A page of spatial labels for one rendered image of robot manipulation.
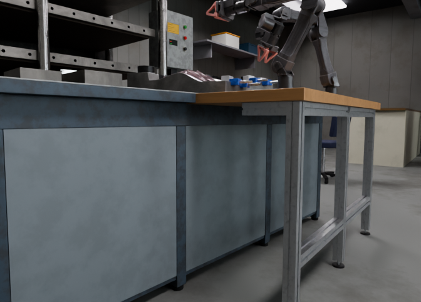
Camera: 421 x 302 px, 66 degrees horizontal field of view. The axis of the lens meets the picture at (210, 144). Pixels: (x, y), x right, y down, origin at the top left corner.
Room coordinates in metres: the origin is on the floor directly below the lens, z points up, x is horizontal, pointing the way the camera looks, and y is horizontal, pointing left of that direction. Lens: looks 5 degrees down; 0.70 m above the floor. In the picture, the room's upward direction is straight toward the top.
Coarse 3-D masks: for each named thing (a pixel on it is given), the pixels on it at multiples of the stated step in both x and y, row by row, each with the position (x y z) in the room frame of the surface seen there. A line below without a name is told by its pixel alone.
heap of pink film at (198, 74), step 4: (180, 72) 1.49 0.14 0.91; (184, 72) 1.47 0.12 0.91; (188, 72) 1.48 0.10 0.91; (192, 72) 1.47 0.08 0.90; (196, 72) 1.60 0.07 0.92; (200, 72) 1.62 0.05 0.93; (164, 76) 1.58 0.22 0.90; (196, 76) 1.47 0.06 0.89; (200, 76) 1.46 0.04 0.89; (204, 76) 1.56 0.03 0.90; (208, 76) 1.56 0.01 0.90; (204, 80) 1.45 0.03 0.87; (208, 80) 1.55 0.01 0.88; (212, 80) 1.58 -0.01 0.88
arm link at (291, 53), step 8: (320, 0) 1.27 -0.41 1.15; (304, 8) 1.29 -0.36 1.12; (320, 8) 1.29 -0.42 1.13; (304, 16) 1.29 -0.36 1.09; (312, 16) 1.29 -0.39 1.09; (296, 24) 1.32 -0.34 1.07; (304, 24) 1.30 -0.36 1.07; (296, 32) 1.32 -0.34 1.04; (304, 32) 1.31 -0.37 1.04; (288, 40) 1.34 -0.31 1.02; (296, 40) 1.32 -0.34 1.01; (288, 48) 1.33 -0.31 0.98; (296, 48) 1.33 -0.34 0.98; (280, 56) 1.35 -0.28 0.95; (288, 56) 1.33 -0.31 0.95; (272, 64) 1.37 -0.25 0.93; (288, 64) 1.34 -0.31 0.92; (288, 72) 1.38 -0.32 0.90
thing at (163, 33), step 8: (160, 0) 2.19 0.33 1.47; (160, 8) 2.19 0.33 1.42; (160, 16) 2.19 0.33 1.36; (160, 24) 2.19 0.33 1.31; (160, 32) 2.19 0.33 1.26; (160, 40) 2.19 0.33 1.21; (112, 48) 2.68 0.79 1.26; (160, 48) 2.19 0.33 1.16; (112, 56) 2.67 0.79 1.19; (160, 56) 2.19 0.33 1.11; (160, 64) 2.19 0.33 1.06; (160, 72) 2.19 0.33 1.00
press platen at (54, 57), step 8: (0, 48) 1.56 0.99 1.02; (8, 48) 1.58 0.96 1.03; (16, 48) 1.61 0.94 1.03; (0, 56) 1.58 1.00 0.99; (8, 56) 1.58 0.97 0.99; (16, 56) 1.61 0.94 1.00; (24, 56) 1.64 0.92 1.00; (32, 56) 1.66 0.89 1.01; (56, 56) 1.75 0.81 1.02; (64, 56) 1.78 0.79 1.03; (72, 56) 1.81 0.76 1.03; (64, 64) 1.79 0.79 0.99; (72, 64) 1.81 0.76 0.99; (80, 64) 1.84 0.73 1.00; (88, 64) 1.88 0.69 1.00; (96, 64) 1.91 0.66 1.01; (104, 64) 1.95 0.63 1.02; (112, 64) 1.99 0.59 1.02; (120, 64) 2.03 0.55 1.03; (128, 64) 2.07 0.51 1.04; (128, 72) 2.10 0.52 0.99; (136, 72) 2.11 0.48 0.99
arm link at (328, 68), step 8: (312, 32) 1.79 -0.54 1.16; (312, 40) 1.81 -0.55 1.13; (320, 40) 1.77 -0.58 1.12; (320, 48) 1.78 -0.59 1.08; (320, 56) 1.80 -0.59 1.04; (328, 56) 1.80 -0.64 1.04; (320, 64) 1.82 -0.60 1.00; (328, 64) 1.80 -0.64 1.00; (320, 72) 1.83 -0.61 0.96; (328, 72) 1.79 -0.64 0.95; (320, 80) 1.85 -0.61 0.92; (328, 80) 1.79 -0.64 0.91
